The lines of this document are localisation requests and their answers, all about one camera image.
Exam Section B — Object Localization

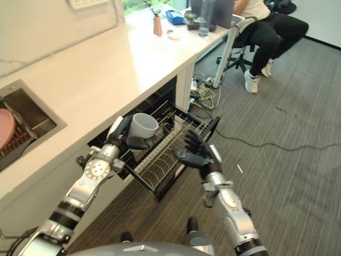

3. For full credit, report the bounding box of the pink plate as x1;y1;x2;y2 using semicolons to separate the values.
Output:
0;108;16;150

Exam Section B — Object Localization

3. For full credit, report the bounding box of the black dish rack in sink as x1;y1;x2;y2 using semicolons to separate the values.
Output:
0;106;38;160

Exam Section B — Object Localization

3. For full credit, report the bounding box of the person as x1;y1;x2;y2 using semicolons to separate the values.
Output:
233;0;310;94

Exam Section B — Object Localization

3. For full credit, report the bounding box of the black office chair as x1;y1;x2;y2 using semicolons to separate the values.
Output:
216;15;261;73

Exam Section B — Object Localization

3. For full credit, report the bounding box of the blue plastic box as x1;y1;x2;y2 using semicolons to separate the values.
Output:
165;9;185;25

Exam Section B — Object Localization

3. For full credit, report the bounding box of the yellow cable bundle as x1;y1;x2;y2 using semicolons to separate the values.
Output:
194;84;222;110

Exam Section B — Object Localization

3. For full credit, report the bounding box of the stainless steel sink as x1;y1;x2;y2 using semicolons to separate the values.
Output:
0;79;68;173

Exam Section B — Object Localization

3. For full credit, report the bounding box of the black wire dishwasher rack drawer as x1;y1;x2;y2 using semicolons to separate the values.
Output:
121;100;222;201

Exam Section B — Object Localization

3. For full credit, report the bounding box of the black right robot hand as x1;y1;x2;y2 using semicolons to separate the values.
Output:
171;130;223;181

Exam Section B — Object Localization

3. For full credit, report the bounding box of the clear water bottle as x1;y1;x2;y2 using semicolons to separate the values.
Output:
198;0;212;37

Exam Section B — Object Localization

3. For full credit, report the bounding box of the grey laptop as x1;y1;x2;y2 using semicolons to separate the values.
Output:
190;0;245;29

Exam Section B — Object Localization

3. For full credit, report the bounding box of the orange vase with plant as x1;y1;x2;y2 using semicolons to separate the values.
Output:
143;1;164;37

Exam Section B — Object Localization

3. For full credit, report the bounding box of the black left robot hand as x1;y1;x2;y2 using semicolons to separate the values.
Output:
106;115;156;151

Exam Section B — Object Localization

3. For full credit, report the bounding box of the white ceramic mug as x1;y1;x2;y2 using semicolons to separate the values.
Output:
128;113;159;140

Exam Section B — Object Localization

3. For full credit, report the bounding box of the white desk leg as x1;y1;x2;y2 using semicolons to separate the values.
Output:
212;25;239;89

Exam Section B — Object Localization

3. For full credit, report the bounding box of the grey robot torso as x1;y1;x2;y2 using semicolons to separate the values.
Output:
60;235;215;256

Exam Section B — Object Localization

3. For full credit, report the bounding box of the black power cable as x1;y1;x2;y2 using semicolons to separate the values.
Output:
190;106;341;155

